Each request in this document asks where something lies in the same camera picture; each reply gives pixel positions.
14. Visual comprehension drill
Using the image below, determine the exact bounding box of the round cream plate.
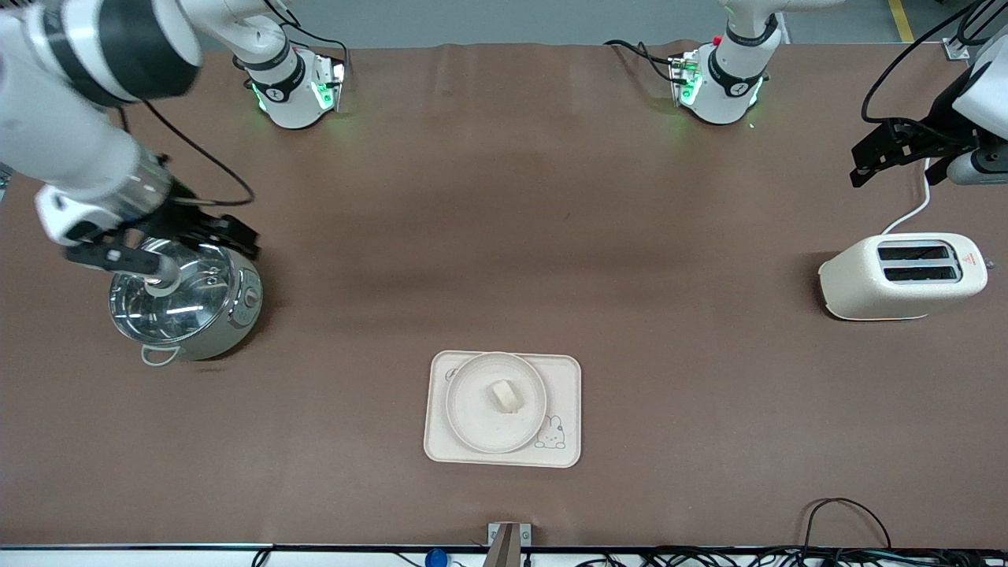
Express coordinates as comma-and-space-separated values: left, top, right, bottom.
445, 352, 548, 454

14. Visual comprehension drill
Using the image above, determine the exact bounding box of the cream rabbit print tray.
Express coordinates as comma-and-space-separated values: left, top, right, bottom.
424, 350, 582, 469

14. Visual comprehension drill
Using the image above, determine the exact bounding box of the glass pot lid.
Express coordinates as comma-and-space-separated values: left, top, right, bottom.
109, 240, 235, 345

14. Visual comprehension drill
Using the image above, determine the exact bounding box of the steel electric cooking pot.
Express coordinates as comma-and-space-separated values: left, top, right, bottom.
109, 236, 265, 367

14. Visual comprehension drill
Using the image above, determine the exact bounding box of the cream two-slot toaster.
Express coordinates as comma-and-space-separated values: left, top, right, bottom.
817, 232, 988, 321

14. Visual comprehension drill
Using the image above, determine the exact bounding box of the green lit base connector box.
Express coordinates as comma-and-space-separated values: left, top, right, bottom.
669, 51, 702, 108
311, 55, 347, 113

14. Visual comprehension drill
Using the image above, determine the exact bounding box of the brown table mat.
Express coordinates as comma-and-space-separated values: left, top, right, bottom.
0, 41, 1008, 550

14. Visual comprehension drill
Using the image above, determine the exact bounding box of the white toaster power cord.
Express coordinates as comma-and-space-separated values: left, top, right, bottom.
880, 157, 934, 235

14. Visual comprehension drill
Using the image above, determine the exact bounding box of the black right arm base cable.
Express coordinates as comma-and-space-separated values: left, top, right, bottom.
264, 0, 349, 80

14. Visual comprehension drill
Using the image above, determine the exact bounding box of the black arm base cable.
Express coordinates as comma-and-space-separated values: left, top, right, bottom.
264, 0, 349, 80
605, 39, 680, 83

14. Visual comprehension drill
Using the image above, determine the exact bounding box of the black left arm base cable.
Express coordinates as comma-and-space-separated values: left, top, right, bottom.
605, 39, 680, 83

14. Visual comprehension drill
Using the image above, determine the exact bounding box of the black looped cable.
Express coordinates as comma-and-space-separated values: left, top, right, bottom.
803, 498, 892, 552

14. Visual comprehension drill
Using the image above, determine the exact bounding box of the black cable bundle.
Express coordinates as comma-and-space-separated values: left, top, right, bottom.
575, 547, 1008, 567

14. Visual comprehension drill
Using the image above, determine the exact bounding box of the grey metal bracket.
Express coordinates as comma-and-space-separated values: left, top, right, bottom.
487, 522, 532, 567

